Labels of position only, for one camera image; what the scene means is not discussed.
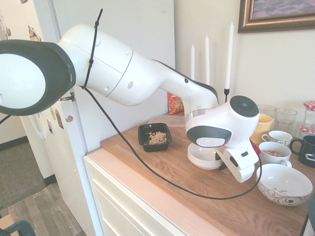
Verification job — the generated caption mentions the wooden butcher block board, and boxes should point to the wooden butcher block board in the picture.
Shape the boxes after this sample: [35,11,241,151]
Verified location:
[100,108,313,236]

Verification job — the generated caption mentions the small white striped mug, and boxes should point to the small white striped mug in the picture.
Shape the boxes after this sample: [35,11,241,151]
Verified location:
[261,130,293,149]

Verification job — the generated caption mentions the clear drinking glass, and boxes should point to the clear drinking glass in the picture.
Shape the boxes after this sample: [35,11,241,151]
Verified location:
[257,104,276,118]
[275,108,298,135]

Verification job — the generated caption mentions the yellow mug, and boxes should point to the yellow mug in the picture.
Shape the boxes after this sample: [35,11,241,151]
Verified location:
[250,114,275,145]

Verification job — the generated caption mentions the white bowl with swirl pattern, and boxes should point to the white bowl with swirl pattern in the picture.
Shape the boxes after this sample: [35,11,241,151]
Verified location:
[255,163,313,207]

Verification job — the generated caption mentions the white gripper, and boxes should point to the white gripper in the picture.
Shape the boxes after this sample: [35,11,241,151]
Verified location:
[215,146,261,183]

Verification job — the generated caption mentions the tall red checkered lid jar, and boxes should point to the tall red checkered lid jar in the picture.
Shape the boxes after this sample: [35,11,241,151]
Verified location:
[302,100,315,125]

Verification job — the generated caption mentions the white drawer cabinet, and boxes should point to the white drawer cabinet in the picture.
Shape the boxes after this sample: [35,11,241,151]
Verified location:
[83,153,195,236]

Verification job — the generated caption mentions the framed picture, brown frame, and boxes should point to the framed picture, brown frame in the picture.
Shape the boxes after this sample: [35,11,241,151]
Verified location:
[237,0,315,34]

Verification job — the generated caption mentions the brown puffed cereal pieces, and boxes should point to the brown puffed cereal pieces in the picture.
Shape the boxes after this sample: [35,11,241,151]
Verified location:
[262,148,284,157]

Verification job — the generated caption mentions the large white mug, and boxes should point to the large white mug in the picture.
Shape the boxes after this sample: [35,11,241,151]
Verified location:
[258,142,293,168]

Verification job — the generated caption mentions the tan cereal rings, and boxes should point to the tan cereal rings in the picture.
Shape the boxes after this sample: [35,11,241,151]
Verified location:
[148,132,168,145]

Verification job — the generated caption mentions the white refrigerator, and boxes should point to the white refrigerator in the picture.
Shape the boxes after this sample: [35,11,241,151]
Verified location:
[0,0,176,236]

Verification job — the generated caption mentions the white taper candle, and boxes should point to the white taper candle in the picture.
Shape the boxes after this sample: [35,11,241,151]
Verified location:
[225,21,234,89]
[205,34,210,86]

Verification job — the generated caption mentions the black zip tie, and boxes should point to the black zip tie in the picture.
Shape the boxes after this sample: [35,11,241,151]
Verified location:
[83,8,104,89]

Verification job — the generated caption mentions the black lidded spice jar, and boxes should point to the black lidded spice jar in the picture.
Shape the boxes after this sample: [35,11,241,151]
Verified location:
[168,92,185,116]

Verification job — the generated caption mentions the black plastic food container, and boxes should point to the black plastic food container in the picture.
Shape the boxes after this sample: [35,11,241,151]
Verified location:
[137,122,172,153]

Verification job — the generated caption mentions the short red checkered lid jar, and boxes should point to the short red checkered lid jar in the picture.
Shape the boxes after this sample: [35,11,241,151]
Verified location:
[298,123,315,140]

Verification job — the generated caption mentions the clear plastic lid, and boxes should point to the clear plastic lid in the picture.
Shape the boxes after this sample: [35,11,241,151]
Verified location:
[148,114,186,127]

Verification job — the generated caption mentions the red mug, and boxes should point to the red mug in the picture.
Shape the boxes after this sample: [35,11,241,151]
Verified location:
[249,139,261,157]

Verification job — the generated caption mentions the dark blue mug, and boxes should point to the dark blue mug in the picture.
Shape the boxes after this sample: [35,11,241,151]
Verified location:
[289,134,315,163]

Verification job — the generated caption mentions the dark green curved clamp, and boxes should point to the dark green curved clamp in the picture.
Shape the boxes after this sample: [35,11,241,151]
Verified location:
[0,220,32,236]

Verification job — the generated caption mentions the plain white bowl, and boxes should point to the plain white bowl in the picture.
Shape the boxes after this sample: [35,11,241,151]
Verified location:
[187,144,223,171]

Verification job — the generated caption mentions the grey green floor rug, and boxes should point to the grey green floor rug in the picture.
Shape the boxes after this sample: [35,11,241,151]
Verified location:
[0,141,47,209]

